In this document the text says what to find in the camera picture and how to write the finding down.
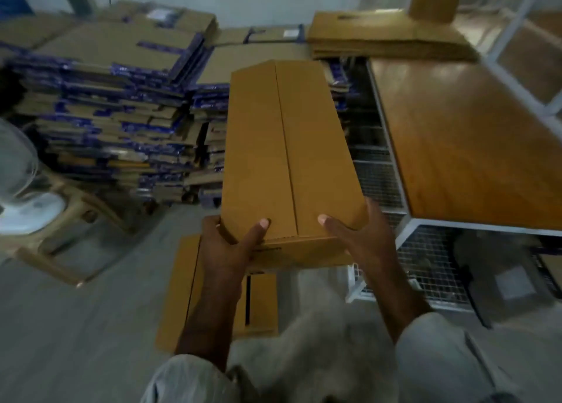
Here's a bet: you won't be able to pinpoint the wooden table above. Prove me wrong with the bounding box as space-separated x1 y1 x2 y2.
367 10 562 234

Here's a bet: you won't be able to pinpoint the stack of brown cartons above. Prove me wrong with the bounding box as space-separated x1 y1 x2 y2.
306 0 481 64

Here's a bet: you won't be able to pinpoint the person's left forearm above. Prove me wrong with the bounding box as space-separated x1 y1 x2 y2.
174 268 247 373

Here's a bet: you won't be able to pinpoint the white metal shelf rack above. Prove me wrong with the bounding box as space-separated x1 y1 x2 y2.
478 0 562 117

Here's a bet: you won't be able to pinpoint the large white table fan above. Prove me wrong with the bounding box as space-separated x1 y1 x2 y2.
0 117 68 237

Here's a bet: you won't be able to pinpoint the person's light grey shirt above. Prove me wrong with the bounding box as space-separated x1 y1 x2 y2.
140 311 528 403

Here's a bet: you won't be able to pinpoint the beige plastic chair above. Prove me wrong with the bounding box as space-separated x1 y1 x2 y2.
0 165 135 287

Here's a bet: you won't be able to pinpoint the white wire mesh cage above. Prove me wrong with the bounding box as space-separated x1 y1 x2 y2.
344 58 477 313

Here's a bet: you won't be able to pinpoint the assembled boxes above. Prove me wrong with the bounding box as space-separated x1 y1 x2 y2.
156 233 280 353

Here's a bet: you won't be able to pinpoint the person's left hand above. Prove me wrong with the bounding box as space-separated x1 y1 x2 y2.
198 214 272 284

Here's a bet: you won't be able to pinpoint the person's right hand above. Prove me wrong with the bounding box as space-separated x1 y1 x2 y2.
317 196 402 278

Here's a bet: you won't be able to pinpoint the person's right forearm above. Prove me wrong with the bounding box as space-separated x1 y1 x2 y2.
364 258 434 343

